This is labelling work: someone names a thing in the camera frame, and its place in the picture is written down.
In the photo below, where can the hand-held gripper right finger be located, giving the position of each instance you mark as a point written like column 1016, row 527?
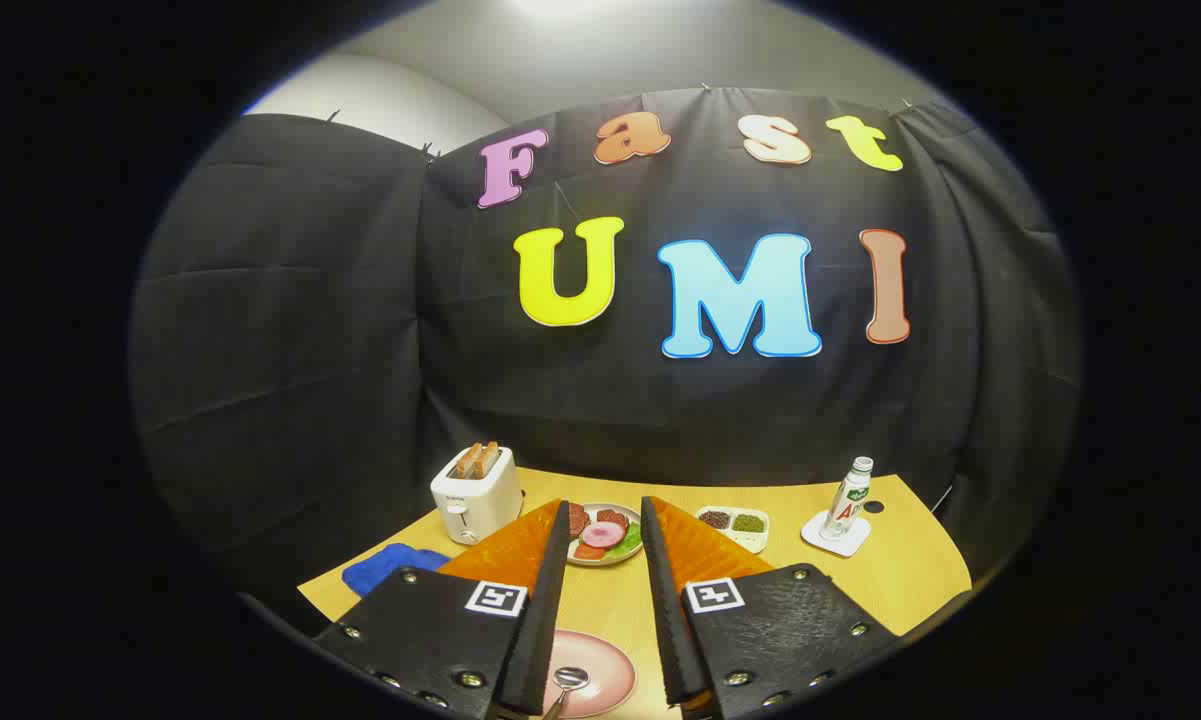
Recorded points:
column 660, row 600

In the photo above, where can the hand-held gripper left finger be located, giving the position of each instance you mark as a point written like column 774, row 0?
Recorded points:
column 550, row 600

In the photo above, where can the silver spoon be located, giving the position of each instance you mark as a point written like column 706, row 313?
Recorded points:
column 570, row 678

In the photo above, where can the red tomato slice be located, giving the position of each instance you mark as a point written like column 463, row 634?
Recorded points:
column 589, row 551

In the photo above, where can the green lettuce leaf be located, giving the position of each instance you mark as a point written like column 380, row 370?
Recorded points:
column 630, row 542

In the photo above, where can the white food plate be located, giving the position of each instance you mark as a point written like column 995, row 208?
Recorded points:
column 605, row 561

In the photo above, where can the pink ham slice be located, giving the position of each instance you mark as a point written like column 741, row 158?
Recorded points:
column 602, row 534

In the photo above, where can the brown meat slice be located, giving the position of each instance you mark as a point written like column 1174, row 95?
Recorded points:
column 577, row 520

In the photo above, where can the pink plate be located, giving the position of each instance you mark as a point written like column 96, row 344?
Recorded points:
column 608, row 672

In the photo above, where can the dark red meat slice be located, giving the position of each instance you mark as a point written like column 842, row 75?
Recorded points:
column 613, row 518

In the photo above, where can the pile of dark beans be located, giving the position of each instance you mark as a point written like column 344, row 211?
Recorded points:
column 715, row 519

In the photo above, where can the white divided dish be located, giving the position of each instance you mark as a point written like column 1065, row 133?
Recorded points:
column 745, row 540

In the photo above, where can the pile of green beans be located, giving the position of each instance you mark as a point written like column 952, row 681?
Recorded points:
column 748, row 523

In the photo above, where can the white toaster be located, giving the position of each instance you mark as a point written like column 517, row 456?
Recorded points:
column 480, row 500

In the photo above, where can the brown toast slice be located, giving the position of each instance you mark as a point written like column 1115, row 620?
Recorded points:
column 466, row 462
column 487, row 458

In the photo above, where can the blue towel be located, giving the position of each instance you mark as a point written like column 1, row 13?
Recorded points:
column 385, row 565

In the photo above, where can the white coaster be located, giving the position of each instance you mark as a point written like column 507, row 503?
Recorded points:
column 820, row 540

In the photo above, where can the white drink bottle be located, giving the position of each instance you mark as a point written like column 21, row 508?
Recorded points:
column 845, row 505

